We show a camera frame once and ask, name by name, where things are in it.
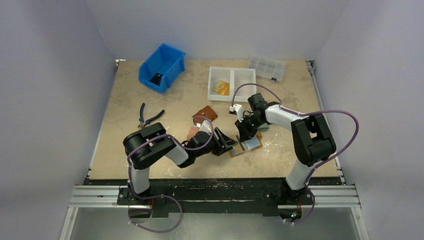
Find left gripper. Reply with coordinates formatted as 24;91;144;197
194;127;237;158

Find orange card holder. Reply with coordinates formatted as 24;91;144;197
229;132;263;158

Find black card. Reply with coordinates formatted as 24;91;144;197
149;73;163;86

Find gold VIP card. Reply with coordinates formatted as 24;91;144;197
215;82;230;96

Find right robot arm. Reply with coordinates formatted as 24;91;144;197
229;93;336;204

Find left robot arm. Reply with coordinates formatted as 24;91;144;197
123;120;238;205

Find green card holder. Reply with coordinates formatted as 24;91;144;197
257;123;270;132

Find pink card holder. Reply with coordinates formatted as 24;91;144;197
186;127;199;140

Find brown leather card holder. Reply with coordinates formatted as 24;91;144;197
192;105;218;124

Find white two-compartment tray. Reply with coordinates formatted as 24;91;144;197
207;66;257;103

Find clear plastic organizer box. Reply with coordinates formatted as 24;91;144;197
247;55;286;82

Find blue plastic bin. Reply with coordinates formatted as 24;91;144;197
138;43;186;94

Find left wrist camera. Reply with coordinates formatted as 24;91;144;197
196;119;213;135

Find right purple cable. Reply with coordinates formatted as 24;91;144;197
231;82;360;226

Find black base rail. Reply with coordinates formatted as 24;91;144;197
116;175;314;220

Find blue handled pliers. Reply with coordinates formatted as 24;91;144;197
137;102;166;130

